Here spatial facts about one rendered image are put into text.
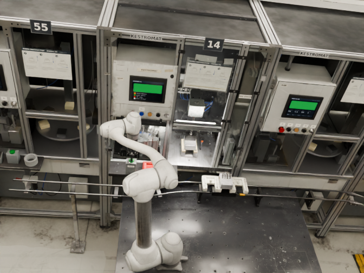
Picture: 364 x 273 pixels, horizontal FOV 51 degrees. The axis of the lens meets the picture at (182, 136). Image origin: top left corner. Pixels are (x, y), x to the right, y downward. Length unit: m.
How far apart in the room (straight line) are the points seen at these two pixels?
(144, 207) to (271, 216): 1.31
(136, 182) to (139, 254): 0.56
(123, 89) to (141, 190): 0.78
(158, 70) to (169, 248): 1.17
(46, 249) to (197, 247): 1.45
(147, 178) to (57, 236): 1.77
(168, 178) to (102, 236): 1.66
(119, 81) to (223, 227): 1.38
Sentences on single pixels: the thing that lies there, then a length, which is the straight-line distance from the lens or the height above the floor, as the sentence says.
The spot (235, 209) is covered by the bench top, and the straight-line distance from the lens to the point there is 3.20.
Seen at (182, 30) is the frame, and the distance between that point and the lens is 2.57.
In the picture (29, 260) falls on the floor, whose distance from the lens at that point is 3.69.
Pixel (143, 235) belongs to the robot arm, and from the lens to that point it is 2.44.
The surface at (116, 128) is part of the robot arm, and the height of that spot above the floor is 1.45.
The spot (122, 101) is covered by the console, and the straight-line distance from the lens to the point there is 2.68.
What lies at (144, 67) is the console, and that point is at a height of 1.80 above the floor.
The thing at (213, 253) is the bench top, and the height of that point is 0.68.
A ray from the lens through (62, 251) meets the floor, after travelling 3.69.
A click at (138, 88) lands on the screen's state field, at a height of 1.65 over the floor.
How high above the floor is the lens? 3.10
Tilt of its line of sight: 41 degrees down
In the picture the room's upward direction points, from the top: 10 degrees clockwise
